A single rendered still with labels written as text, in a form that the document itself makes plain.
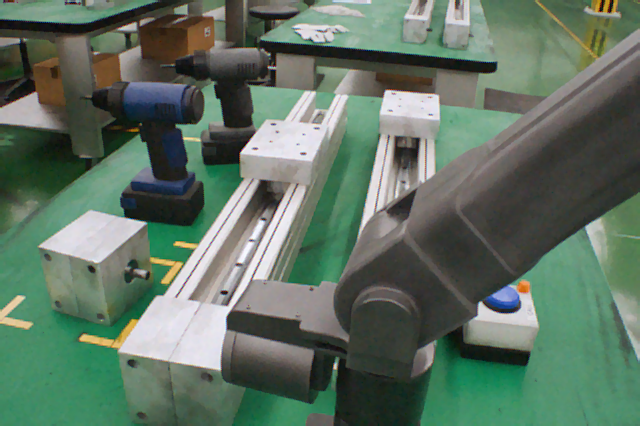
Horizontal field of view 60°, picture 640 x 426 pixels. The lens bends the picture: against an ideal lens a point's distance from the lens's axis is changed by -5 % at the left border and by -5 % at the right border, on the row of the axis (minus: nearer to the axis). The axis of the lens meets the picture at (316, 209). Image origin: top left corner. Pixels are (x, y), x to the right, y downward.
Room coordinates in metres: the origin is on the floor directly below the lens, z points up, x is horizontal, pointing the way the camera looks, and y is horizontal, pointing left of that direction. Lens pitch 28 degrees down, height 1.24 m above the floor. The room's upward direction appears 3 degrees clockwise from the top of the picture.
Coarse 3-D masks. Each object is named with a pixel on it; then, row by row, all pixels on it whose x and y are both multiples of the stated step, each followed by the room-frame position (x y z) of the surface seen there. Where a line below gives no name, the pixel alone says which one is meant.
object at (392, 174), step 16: (384, 144) 0.96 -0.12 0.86; (416, 144) 1.07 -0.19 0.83; (432, 144) 0.97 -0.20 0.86; (384, 160) 0.89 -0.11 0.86; (400, 160) 0.96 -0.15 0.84; (416, 160) 0.99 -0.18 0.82; (432, 160) 0.90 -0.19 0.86; (384, 176) 0.82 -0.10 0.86; (400, 176) 0.89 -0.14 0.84; (416, 176) 0.89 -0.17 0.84; (368, 192) 0.77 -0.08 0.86; (384, 192) 0.77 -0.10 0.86; (400, 192) 0.83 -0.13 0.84; (368, 208) 0.71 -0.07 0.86; (336, 368) 0.45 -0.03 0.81; (336, 384) 0.45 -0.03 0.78
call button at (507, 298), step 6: (504, 288) 0.55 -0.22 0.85; (510, 288) 0.55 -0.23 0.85; (498, 294) 0.53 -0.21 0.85; (504, 294) 0.53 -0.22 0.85; (510, 294) 0.53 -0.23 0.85; (516, 294) 0.54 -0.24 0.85; (486, 300) 0.53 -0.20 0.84; (492, 300) 0.53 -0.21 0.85; (498, 300) 0.52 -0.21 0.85; (504, 300) 0.52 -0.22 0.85; (510, 300) 0.52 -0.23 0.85; (516, 300) 0.53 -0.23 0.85; (498, 306) 0.52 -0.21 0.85; (504, 306) 0.52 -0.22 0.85; (510, 306) 0.52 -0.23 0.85
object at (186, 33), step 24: (144, 24) 4.23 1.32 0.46; (168, 24) 4.26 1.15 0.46; (192, 24) 4.27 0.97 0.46; (144, 48) 4.17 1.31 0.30; (168, 48) 4.14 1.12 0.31; (192, 48) 4.19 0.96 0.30; (48, 72) 3.03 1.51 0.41; (96, 72) 3.14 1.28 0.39; (120, 72) 3.36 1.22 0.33; (48, 96) 3.04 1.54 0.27
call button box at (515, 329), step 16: (480, 304) 0.53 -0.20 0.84; (528, 304) 0.53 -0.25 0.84; (480, 320) 0.50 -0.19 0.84; (496, 320) 0.50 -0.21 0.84; (512, 320) 0.50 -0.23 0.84; (528, 320) 0.50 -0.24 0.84; (464, 336) 0.51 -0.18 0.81; (480, 336) 0.50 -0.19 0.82; (496, 336) 0.50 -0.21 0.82; (512, 336) 0.50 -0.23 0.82; (528, 336) 0.49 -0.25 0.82; (464, 352) 0.50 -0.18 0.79; (480, 352) 0.50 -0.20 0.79; (496, 352) 0.50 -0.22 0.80; (512, 352) 0.50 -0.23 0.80; (528, 352) 0.50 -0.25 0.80
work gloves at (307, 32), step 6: (300, 24) 2.53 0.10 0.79; (300, 30) 2.39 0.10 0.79; (306, 30) 2.39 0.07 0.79; (312, 30) 2.40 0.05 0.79; (324, 30) 2.43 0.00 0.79; (330, 30) 2.44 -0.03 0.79; (342, 30) 2.44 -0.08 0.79; (348, 30) 2.47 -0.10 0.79; (306, 36) 2.28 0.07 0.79; (312, 36) 2.24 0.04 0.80; (318, 36) 2.24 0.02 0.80; (324, 36) 2.29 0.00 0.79; (330, 36) 2.27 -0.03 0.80; (318, 42) 2.21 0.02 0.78
